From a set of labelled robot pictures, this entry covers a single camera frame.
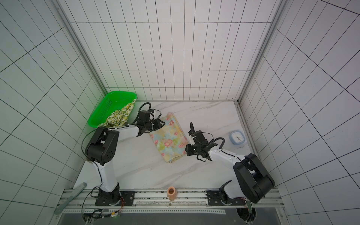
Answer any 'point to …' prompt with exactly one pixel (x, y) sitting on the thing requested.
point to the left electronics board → (92, 217)
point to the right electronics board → (249, 219)
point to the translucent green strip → (83, 186)
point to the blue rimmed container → (236, 137)
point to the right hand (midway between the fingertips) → (186, 148)
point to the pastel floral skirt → (170, 139)
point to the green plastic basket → (114, 101)
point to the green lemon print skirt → (119, 118)
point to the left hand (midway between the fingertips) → (163, 125)
